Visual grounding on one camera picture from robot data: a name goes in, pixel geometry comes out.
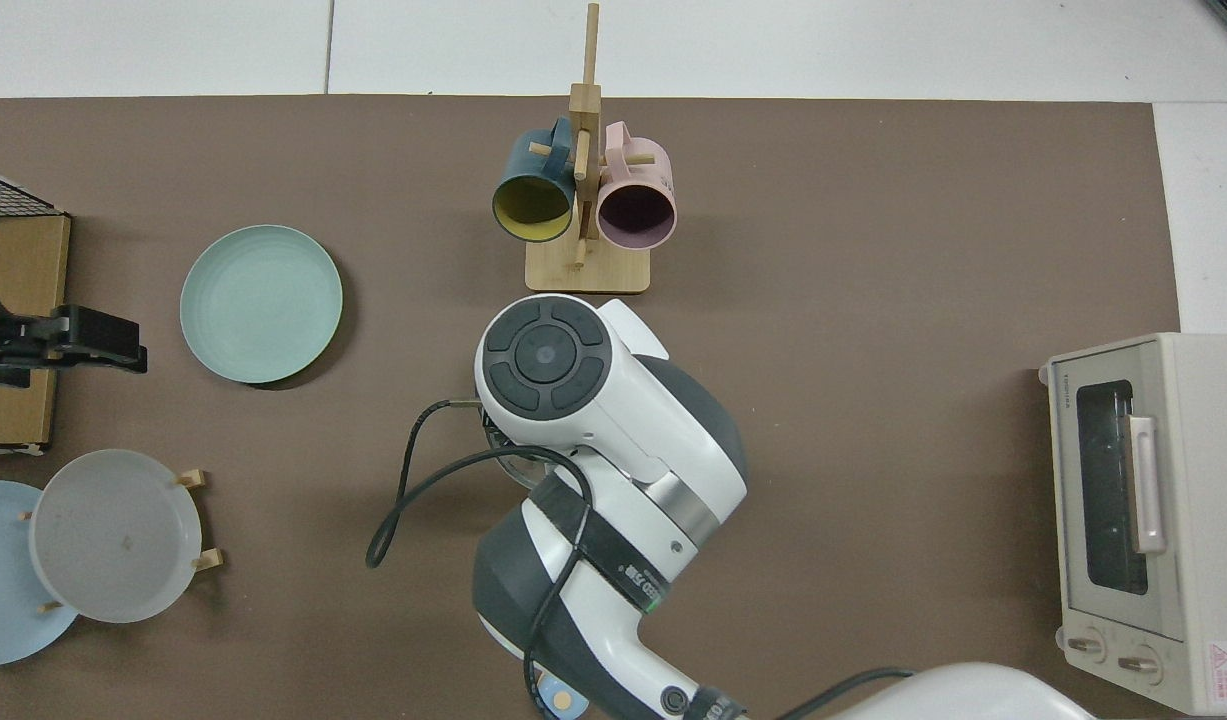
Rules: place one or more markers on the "teal plate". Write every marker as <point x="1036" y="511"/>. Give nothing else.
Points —
<point x="261" y="305"/>

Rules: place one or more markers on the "wooden plate rack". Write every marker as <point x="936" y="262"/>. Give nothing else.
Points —
<point x="208" y="560"/>

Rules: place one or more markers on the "brown table cloth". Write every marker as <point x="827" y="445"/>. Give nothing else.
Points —
<point x="873" y="250"/>

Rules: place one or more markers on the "dark blue cup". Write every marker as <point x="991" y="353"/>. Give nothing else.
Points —
<point x="533" y="210"/>

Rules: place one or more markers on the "pink cup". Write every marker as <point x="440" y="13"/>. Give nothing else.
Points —
<point x="633" y="210"/>

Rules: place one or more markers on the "grey plate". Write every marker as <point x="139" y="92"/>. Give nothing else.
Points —
<point x="113" y="535"/>

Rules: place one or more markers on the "light blue plate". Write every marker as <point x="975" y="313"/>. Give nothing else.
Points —
<point x="3" y="600"/>

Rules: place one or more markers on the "wooden cup stand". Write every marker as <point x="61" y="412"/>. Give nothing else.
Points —
<point x="588" y="270"/>

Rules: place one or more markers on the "pale toaster oven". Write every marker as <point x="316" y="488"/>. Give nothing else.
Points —
<point x="1213" y="450"/>

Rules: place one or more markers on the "glass lid with blue knob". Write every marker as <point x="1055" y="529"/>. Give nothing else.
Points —
<point x="508" y="462"/>

